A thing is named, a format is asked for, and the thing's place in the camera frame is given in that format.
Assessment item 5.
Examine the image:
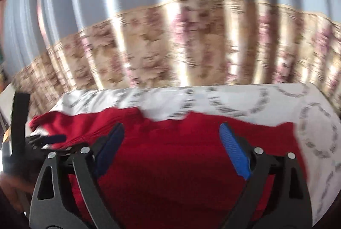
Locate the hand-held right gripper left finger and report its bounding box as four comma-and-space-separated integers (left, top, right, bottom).
29, 123, 126, 229

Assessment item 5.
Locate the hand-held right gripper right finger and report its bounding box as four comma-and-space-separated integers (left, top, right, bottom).
218, 123, 313, 229

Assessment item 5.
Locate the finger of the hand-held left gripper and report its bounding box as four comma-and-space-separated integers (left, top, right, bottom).
27, 134, 68, 150

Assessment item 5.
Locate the red knitted sweater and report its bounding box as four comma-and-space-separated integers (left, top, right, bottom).
29, 107, 309, 229

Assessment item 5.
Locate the person's left hand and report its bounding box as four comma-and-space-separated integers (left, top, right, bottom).
0, 172, 34, 215

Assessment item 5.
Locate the white patterned bed sheet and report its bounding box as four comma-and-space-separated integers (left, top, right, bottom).
35, 83, 341, 227

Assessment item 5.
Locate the blue and floral curtain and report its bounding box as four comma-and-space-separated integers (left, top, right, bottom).
0, 0, 341, 123

